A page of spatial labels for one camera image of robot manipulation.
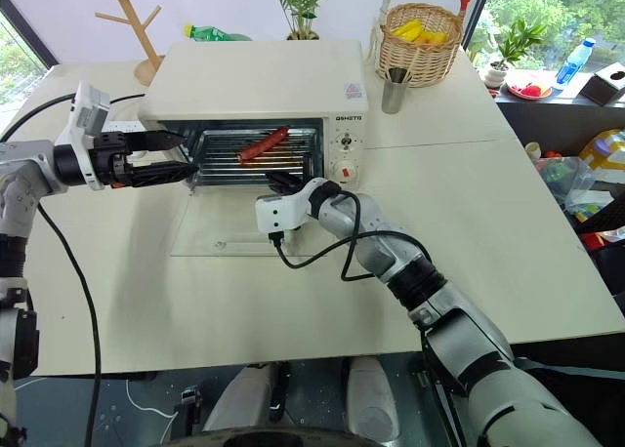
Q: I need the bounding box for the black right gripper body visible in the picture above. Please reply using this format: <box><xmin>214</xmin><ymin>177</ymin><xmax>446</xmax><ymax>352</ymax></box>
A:
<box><xmin>269</xmin><ymin>175</ymin><xmax>309</xmax><ymax>196</ymax></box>

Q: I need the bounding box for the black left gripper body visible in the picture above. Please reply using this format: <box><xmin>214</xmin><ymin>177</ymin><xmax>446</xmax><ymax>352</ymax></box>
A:
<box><xmin>90</xmin><ymin>130</ymin><xmax>136</xmax><ymax>190</ymax></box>

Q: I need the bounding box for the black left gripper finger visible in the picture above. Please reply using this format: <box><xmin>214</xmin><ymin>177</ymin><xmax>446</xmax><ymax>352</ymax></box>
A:
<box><xmin>127</xmin><ymin>161</ymin><xmax>199</xmax><ymax>188</ymax></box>
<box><xmin>128</xmin><ymin>129</ymin><xmax>188</xmax><ymax>152</ymax></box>

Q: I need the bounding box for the metal ribbed oven tray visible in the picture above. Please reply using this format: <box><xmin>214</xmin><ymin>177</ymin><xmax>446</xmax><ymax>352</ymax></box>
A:
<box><xmin>191</xmin><ymin>128</ymin><xmax>316</xmax><ymax>187</ymax></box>

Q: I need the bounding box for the red sausage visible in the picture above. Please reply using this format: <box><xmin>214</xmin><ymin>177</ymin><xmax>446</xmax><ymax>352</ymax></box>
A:
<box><xmin>236</xmin><ymin>125</ymin><xmax>292</xmax><ymax>167</ymax></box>

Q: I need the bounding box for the large oven timer knob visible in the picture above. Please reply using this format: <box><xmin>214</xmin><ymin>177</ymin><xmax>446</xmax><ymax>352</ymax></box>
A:
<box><xmin>330</xmin><ymin>159</ymin><xmax>362</xmax><ymax>185</ymax></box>

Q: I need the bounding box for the glass toaster oven door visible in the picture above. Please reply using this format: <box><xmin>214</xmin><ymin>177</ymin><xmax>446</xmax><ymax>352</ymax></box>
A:
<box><xmin>170</xmin><ymin>182</ymin><xmax>324</xmax><ymax>259</ymax></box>

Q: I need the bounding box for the cream toaster oven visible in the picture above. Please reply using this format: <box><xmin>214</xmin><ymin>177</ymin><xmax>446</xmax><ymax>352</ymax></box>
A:
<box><xmin>138</xmin><ymin>39</ymin><xmax>368</xmax><ymax>195</ymax></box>

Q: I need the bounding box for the wooden mug tree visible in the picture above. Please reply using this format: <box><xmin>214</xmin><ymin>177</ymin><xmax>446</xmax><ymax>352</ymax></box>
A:
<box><xmin>94</xmin><ymin>0</ymin><xmax>168</xmax><ymax>88</ymax></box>

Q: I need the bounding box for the green plastic bottle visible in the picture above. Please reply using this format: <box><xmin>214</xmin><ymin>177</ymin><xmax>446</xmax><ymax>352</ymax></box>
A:
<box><xmin>183</xmin><ymin>22</ymin><xmax>253</xmax><ymax>44</ymax></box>

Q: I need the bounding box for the steel cup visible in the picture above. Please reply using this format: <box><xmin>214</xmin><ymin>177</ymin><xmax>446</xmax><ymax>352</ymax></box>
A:
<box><xmin>381</xmin><ymin>66</ymin><xmax>411</xmax><ymax>115</ymax></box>

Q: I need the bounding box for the green potted palm plant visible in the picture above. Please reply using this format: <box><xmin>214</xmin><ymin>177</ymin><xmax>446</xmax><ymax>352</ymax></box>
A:
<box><xmin>267</xmin><ymin>0</ymin><xmax>339</xmax><ymax>42</ymax></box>

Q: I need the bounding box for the woven wicker basket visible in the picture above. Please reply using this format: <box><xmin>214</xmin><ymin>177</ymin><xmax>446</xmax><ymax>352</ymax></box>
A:
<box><xmin>374</xmin><ymin>3</ymin><xmax>465</xmax><ymax>89</ymax></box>

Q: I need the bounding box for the yellow toy fruit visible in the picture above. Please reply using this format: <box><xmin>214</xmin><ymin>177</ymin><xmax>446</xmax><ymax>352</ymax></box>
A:
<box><xmin>392</xmin><ymin>19</ymin><xmax>448</xmax><ymax>45</ymax></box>

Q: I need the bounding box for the white left robot leg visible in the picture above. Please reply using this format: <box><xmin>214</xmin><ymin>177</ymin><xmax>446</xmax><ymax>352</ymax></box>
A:
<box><xmin>201</xmin><ymin>363</ymin><xmax>275</xmax><ymax>431</ymax></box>

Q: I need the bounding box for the white robot leg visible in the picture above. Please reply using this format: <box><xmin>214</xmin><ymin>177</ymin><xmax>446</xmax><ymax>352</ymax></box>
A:
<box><xmin>201</xmin><ymin>363</ymin><xmax>275</xmax><ymax>431</ymax></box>
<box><xmin>346</xmin><ymin>355</ymin><xmax>404</xmax><ymax>444</ymax></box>

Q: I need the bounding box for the white right robot leg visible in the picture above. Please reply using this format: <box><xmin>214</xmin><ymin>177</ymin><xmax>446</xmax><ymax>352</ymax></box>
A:
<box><xmin>346</xmin><ymin>355</ymin><xmax>404</xmax><ymax>444</ymax></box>

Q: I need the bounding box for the small plant in white pot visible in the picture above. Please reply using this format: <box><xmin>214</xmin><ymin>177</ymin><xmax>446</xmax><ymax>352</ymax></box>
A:
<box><xmin>482</xmin><ymin>19</ymin><xmax>549</xmax><ymax>90</ymax></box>

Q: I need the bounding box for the dark rounded robot torso edge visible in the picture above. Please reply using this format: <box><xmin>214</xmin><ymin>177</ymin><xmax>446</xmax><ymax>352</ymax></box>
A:
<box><xmin>164</xmin><ymin>426</ymin><xmax>383</xmax><ymax>447</ymax></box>

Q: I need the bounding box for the pink plate with red fruit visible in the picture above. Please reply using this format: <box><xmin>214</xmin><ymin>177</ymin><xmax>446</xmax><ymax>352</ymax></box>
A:
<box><xmin>504</xmin><ymin>77</ymin><xmax>554</xmax><ymax>101</ymax></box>

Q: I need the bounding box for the clear bag of toys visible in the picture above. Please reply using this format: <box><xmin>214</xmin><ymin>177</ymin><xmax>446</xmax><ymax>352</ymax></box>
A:
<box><xmin>533</xmin><ymin>155</ymin><xmax>598</xmax><ymax>210</ymax></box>

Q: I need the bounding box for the blue water bottle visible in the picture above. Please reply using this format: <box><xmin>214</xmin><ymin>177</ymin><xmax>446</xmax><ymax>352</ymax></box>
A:
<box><xmin>555</xmin><ymin>37</ymin><xmax>599</xmax><ymax>85</ymax></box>

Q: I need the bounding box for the yellow and purple toy box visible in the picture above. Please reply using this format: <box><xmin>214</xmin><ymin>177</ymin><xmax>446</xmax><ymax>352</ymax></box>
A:
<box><xmin>577</xmin><ymin>129</ymin><xmax>625</xmax><ymax>181</ymax></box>

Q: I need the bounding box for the black tissue box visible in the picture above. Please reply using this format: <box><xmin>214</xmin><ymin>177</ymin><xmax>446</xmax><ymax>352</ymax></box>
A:
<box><xmin>579</xmin><ymin>61</ymin><xmax>625</xmax><ymax>108</ymax></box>

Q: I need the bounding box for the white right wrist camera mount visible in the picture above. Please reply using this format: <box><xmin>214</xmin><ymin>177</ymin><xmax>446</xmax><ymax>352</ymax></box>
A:
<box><xmin>254</xmin><ymin>178</ymin><xmax>324</xmax><ymax>234</ymax></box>

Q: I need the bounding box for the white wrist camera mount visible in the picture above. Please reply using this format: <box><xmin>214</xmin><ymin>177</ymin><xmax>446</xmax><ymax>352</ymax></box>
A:
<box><xmin>56</xmin><ymin>80</ymin><xmax>113</xmax><ymax>192</ymax></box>
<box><xmin>254</xmin><ymin>178</ymin><xmax>324</xmax><ymax>234</ymax></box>

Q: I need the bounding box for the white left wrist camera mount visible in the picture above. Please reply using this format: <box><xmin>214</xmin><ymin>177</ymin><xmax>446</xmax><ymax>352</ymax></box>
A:
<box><xmin>56</xmin><ymin>80</ymin><xmax>113</xmax><ymax>192</ymax></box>

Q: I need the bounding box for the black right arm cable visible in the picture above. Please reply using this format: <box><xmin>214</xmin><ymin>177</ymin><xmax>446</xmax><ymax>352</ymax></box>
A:
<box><xmin>270</xmin><ymin>188</ymin><xmax>436</xmax><ymax>283</ymax></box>

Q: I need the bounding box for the thin white floor cable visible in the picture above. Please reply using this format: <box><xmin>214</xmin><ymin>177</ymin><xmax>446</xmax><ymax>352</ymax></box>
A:
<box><xmin>123</xmin><ymin>378</ymin><xmax>183</xmax><ymax>415</ymax></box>

